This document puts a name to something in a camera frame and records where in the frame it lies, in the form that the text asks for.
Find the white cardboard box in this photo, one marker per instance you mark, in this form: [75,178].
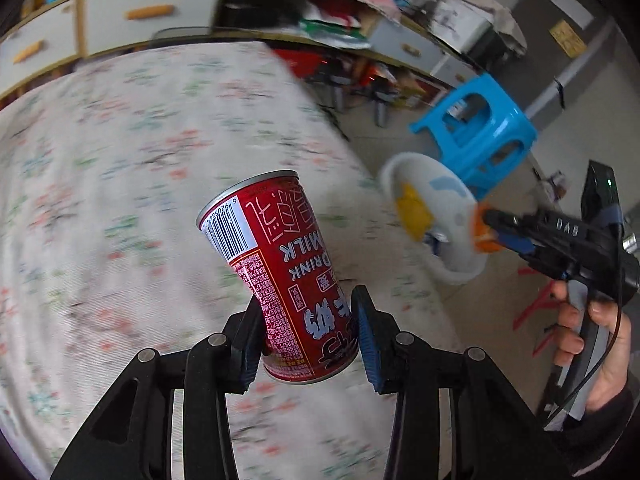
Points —
[465,22]

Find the grey door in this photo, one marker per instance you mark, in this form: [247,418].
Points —
[565,75]

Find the yellow sign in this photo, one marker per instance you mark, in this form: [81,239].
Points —
[567,39]

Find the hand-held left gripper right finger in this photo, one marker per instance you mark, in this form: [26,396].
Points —
[367,335]

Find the long low wooden cabinet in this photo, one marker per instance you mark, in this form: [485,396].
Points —
[400,42]

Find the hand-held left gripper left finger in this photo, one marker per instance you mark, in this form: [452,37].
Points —
[245,355]

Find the person's right forearm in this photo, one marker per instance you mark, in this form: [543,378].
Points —
[600,435]

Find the blue plastic stool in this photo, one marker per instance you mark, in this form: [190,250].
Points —
[500,130]

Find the person's right hand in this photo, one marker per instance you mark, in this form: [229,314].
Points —
[612,360]

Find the white paper sheet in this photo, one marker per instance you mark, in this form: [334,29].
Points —
[572,6]

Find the red drink can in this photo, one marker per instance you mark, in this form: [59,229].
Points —
[280,270]

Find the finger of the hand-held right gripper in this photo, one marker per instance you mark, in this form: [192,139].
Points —
[517,244]
[505,220]

